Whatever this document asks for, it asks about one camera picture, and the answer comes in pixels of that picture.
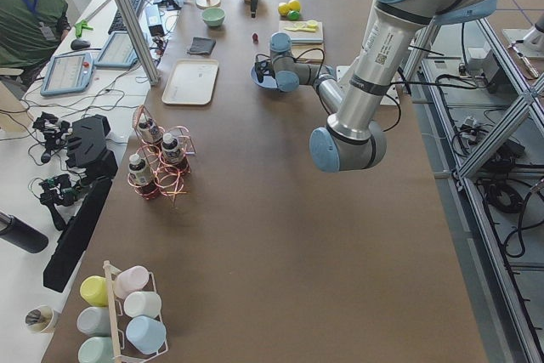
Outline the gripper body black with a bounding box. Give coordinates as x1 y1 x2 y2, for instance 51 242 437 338
253 54 274 82

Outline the blue plate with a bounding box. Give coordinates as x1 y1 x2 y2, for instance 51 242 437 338
250 61 279 91

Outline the yellow lemon lower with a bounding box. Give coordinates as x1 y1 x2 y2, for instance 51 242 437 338
277 3 291 17

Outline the yellow lemon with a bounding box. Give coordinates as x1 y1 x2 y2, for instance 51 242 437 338
287 0 302 12
277 3 291 17

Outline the yellow lemon upper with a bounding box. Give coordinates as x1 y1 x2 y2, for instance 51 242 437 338
287 0 302 12

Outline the green lime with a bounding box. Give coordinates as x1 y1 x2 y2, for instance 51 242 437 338
286 10 301 21

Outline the green bowl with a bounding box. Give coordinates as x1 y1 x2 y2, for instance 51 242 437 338
201 7 225 28

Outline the bamboo cutting board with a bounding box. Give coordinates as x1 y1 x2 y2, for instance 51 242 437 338
279 20 325 62

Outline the grey folded cloth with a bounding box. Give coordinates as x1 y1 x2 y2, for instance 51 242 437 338
187 37 216 55

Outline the cream rabbit tray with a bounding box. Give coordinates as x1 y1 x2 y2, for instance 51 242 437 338
161 59 218 105

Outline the bottle lower left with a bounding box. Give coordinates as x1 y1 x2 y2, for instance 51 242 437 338
161 133 189 173

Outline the teach pendant far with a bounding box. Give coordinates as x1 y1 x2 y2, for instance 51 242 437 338
94 31 138 70

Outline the teach pendant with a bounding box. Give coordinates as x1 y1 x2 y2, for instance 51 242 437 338
40 53 94 97
94 31 138 70

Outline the bottle lower right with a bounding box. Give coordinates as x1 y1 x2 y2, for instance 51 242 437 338
128 153 159 200

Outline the teach pendant near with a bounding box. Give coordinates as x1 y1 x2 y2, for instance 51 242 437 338
40 53 94 97

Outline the person in green hoodie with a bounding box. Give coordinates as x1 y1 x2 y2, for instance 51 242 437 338
1 0 71 87

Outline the pastel cup rack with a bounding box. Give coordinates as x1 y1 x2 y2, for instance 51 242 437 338
76 260 168 362

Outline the copper wire bottle rack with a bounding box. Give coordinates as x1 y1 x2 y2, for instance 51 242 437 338
127 105 196 202

